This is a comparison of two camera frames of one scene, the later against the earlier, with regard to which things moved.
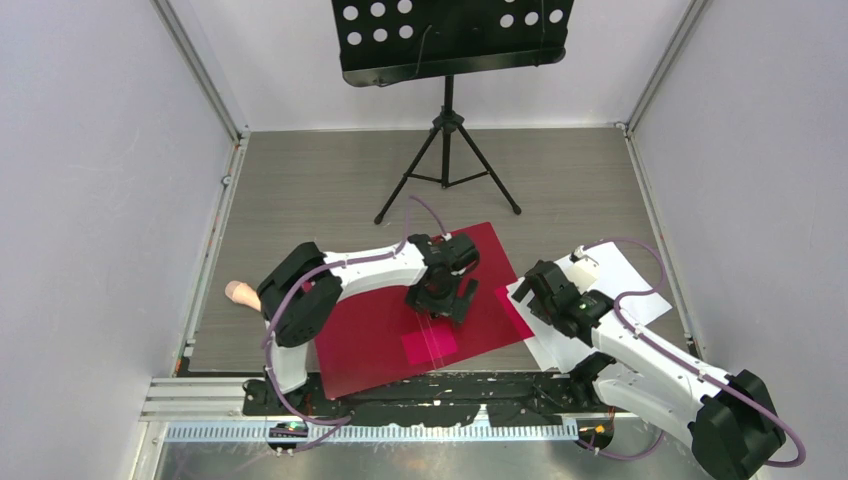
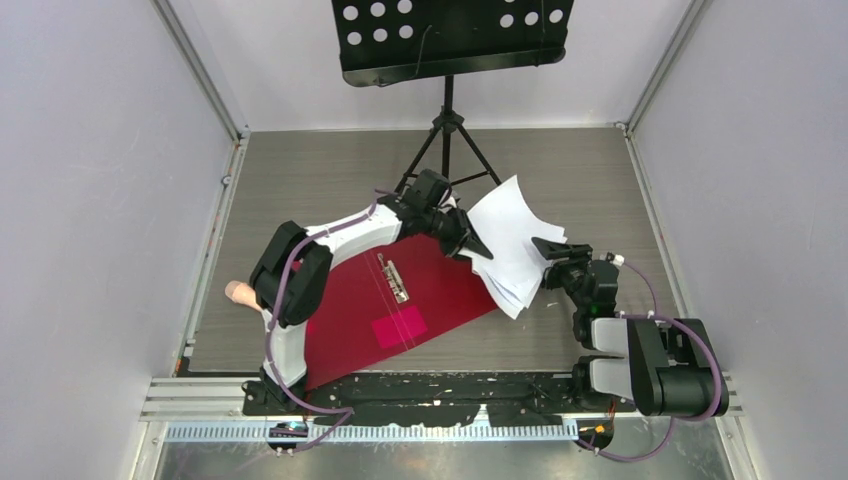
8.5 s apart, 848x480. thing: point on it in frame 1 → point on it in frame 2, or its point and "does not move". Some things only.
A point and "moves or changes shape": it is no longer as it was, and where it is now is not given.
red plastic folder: (376, 337) moves or changes shape
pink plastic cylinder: (242, 293) does not move
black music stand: (389, 41) does not move
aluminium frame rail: (284, 432) does not move
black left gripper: (418, 297) → (464, 237)
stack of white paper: (557, 351) → (506, 227)
